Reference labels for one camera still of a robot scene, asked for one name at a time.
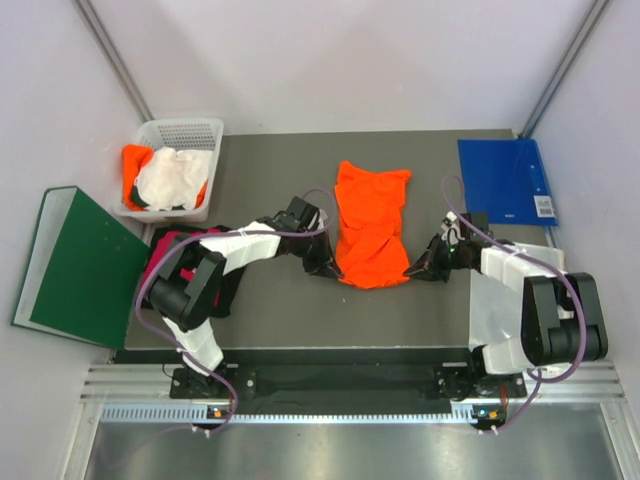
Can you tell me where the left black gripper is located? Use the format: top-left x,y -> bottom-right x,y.
292,227 -> 342,279

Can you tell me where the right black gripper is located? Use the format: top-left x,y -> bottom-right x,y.
404,233 -> 466,284

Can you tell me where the orange t shirt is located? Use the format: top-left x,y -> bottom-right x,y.
334,161 -> 412,289
121,144 -> 154,211

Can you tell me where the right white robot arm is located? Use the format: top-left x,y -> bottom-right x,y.
403,234 -> 609,400

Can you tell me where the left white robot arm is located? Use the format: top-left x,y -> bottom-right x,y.
135,213 -> 343,399

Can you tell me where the black folded t shirt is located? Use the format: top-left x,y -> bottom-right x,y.
134,224 -> 246,319

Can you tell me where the blue folder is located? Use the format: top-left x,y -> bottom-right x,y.
458,139 -> 558,227

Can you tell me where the magenta folded t shirt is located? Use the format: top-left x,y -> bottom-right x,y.
139,227 -> 226,308

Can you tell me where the white t shirt in basket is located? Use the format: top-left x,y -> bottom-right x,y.
132,147 -> 213,211

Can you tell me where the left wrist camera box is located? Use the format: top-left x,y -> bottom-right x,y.
284,196 -> 323,233

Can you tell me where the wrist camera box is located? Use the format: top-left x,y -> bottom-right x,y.
284,196 -> 323,233
459,211 -> 493,241

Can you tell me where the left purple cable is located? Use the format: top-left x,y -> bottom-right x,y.
133,187 -> 339,435

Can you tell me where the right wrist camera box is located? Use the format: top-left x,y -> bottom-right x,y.
459,211 -> 493,241

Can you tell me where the aluminium frame rail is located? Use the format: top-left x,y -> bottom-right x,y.
81,361 -> 626,403

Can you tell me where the slotted grey cable duct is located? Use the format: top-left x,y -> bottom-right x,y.
100,403 -> 505,425

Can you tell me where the green ring binder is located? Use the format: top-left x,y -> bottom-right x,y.
11,186 -> 149,349

